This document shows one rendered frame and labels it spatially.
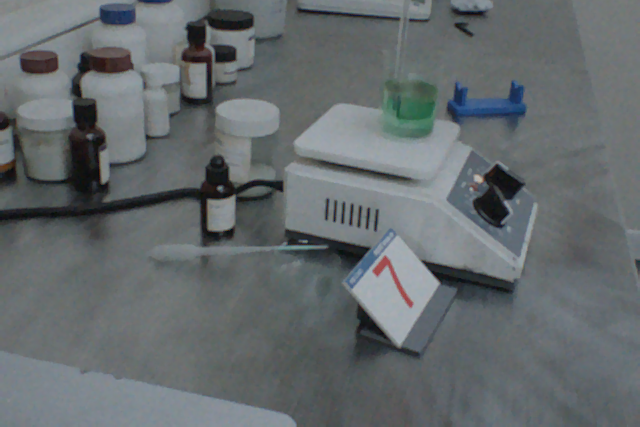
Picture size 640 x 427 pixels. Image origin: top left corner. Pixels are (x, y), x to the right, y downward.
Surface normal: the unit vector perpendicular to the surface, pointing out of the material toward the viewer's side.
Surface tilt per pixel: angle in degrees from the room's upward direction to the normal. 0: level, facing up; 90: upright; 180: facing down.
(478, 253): 90
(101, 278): 0
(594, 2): 90
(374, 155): 0
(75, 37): 90
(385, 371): 0
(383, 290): 40
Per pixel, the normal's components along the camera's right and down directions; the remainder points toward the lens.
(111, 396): 0.06, -0.90
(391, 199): -0.34, 0.39
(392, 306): 0.62, -0.54
